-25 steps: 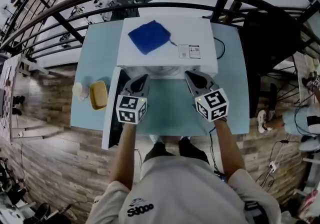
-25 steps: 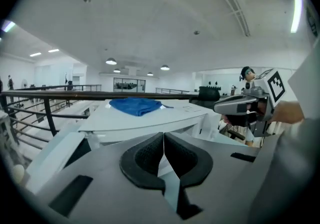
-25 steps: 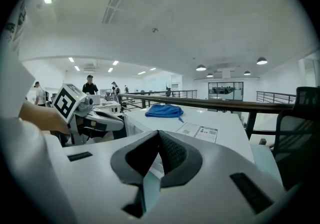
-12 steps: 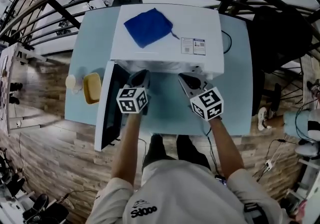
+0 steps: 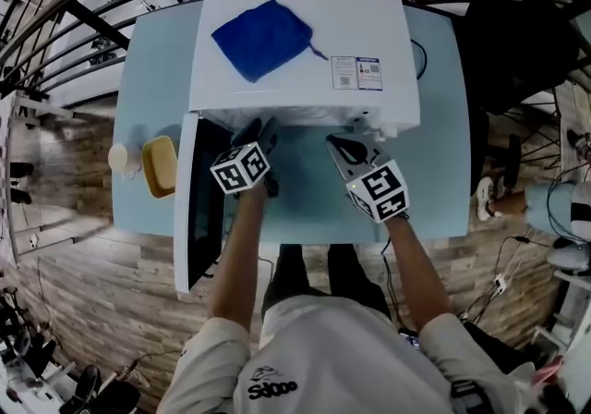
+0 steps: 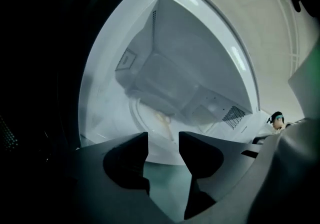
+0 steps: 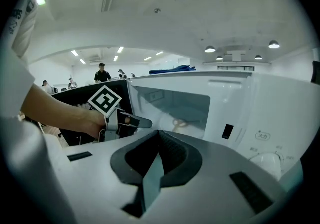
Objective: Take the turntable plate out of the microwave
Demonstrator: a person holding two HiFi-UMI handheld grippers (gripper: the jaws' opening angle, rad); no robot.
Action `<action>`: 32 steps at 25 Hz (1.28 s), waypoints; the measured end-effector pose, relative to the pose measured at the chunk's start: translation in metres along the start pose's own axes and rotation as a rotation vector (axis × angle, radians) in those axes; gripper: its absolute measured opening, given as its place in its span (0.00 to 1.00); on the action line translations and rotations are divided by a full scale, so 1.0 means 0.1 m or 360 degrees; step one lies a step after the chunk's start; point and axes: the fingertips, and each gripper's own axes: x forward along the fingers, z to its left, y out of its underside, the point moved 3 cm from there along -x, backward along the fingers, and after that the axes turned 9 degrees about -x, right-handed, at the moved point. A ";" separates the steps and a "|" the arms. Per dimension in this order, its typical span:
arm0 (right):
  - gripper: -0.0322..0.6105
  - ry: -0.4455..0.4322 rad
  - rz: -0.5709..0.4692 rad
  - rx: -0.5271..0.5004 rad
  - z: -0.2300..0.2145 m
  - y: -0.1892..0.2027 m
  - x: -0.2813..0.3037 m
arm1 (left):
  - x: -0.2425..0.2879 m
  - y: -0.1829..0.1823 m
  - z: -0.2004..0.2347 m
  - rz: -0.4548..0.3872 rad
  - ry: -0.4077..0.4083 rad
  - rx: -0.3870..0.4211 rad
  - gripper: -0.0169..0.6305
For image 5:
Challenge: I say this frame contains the person's white shirt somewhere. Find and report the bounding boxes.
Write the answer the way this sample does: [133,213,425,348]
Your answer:
[158,295,549,414]

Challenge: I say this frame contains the white round cup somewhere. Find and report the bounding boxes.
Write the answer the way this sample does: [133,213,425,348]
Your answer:
[107,142,130,172]

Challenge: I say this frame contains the person's left forearm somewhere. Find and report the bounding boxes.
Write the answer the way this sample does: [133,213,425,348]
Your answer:
[206,184,268,328]

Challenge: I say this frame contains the black power cable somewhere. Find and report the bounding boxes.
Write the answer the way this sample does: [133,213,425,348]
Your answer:
[409,38,428,81]

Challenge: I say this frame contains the white label sticker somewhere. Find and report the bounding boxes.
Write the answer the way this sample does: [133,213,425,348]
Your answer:
[331,55,385,92]

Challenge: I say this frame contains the person's black trousers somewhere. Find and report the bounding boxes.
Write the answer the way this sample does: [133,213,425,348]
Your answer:
[260,243,394,323]

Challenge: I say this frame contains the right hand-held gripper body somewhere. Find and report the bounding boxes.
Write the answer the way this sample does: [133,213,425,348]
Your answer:
[339,147,411,225]

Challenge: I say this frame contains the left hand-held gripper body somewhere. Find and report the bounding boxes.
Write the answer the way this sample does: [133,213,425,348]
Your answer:
[210,141,281,199]

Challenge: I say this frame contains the yellow rectangular container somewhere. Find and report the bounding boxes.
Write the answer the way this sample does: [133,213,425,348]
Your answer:
[140,135,179,200]

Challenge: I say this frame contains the black shoe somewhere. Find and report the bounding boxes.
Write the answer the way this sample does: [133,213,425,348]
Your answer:
[71,364,103,412]

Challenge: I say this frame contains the black smartphone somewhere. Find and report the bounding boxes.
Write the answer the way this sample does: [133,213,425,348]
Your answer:
[398,329,422,350]

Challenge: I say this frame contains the white microwave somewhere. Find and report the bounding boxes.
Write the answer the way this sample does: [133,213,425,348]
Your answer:
[173,0,422,294]

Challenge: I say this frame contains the person's right forearm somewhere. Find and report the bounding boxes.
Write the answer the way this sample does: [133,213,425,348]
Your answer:
[383,213,452,335]

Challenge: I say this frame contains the black metal railing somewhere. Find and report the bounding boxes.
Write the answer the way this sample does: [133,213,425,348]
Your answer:
[0,0,591,102]

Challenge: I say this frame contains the blue cloth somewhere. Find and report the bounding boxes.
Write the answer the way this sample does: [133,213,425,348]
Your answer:
[211,0,331,85]

